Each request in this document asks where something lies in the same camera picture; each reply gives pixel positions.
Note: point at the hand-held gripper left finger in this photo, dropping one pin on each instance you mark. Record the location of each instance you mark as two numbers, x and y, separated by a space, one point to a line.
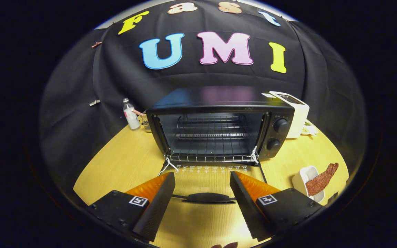
157 206

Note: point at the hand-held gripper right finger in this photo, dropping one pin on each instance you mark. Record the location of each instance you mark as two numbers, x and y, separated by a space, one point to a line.
245 206

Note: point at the reddish-brown meat strip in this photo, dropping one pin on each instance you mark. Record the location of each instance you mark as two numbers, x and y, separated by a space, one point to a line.
319 182

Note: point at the black toaster oven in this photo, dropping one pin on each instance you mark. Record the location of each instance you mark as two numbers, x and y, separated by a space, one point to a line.
219 100

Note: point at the white bread toaster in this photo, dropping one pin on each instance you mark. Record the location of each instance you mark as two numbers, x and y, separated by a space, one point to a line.
300 117

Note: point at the small white dish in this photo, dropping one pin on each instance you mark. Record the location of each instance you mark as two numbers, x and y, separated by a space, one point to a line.
301 179

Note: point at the clear plastic bottle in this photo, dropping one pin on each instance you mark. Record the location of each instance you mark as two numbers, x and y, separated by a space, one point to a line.
131 119

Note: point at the pink striped straw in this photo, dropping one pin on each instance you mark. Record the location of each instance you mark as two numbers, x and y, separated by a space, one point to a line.
138 112

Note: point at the white dish with green bits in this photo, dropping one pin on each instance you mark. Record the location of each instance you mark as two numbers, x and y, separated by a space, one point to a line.
309 130

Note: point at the silver clip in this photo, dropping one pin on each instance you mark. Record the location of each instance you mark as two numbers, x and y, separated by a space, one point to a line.
94 102

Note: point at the black backdrop cloth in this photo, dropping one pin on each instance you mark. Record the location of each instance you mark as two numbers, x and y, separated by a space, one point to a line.
122 79

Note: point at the red clip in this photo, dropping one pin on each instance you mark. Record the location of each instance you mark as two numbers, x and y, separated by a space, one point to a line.
97 44

